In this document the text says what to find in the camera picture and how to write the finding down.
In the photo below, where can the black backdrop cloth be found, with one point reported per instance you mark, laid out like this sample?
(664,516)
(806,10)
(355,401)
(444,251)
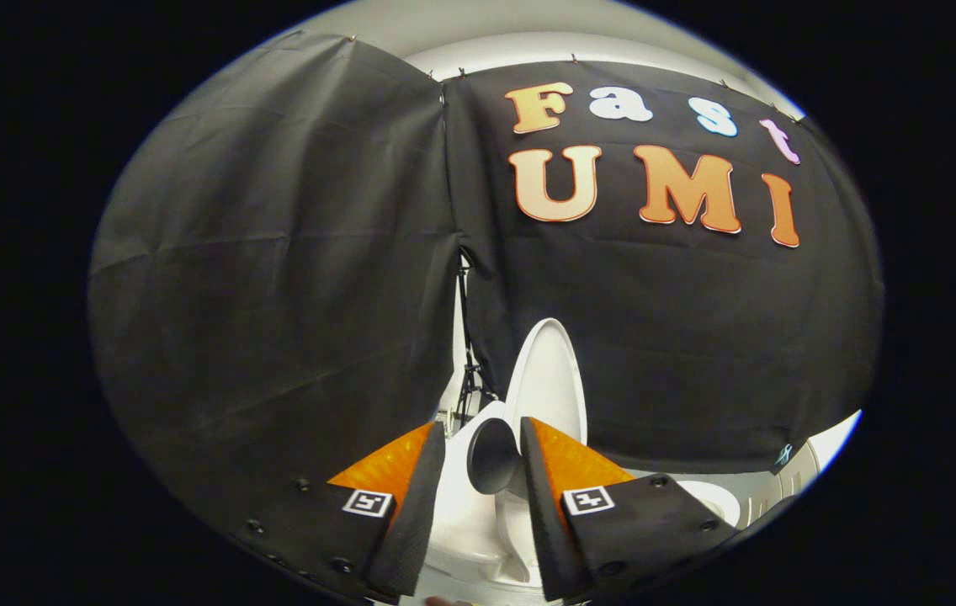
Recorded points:
(276,295)

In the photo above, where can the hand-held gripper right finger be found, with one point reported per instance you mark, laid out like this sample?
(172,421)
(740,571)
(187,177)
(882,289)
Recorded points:
(549,539)

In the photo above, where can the white toilet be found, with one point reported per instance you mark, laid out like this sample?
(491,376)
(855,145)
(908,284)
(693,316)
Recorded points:
(465,522)

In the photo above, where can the white cabinet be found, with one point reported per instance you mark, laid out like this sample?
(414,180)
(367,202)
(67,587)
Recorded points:
(781,488)

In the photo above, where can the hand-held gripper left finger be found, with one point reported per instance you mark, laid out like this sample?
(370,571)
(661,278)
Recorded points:
(411,530)

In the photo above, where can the white toilet lid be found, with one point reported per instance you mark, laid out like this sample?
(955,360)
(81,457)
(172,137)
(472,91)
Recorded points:
(549,379)

